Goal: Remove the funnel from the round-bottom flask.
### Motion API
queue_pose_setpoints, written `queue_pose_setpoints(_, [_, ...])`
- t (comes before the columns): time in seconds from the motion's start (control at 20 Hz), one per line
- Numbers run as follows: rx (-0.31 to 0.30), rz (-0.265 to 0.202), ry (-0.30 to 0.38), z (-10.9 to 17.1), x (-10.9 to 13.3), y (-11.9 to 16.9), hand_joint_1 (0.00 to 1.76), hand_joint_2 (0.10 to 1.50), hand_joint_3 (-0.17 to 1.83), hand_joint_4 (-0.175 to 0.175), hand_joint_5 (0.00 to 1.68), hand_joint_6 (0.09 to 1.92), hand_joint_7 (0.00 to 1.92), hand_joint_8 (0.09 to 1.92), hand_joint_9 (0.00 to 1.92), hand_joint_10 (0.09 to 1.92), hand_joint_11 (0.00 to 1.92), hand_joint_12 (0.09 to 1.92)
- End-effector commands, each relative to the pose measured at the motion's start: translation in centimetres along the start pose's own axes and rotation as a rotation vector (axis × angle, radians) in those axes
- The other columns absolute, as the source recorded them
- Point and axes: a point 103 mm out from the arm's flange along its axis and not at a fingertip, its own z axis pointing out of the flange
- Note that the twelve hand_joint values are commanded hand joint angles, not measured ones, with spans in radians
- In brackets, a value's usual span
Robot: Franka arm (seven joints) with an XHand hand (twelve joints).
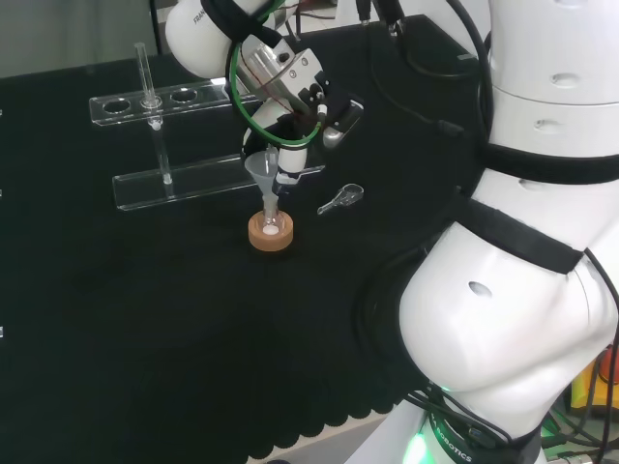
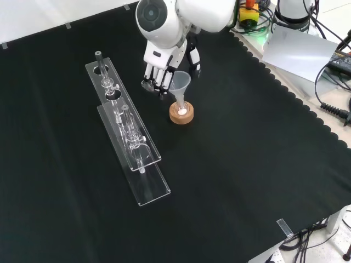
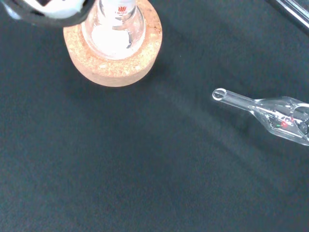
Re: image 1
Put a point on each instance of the translucent white funnel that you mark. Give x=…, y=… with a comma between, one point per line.
x=258, y=169

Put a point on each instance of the clear round-bottom flask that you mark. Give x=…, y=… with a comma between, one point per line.
x=272, y=224

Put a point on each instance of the clear glass weighing funnel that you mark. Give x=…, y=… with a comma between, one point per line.
x=345, y=195

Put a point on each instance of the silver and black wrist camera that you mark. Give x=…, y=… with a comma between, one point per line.
x=338, y=130

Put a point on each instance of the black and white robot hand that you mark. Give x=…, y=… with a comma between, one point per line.
x=290, y=162

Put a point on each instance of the clear acrylic funnel stand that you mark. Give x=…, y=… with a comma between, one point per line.
x=193, y=186

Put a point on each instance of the yellow stop button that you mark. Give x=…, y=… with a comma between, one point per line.
x=607, y=382

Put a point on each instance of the black bench cloth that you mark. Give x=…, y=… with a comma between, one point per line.
x=169, y=314

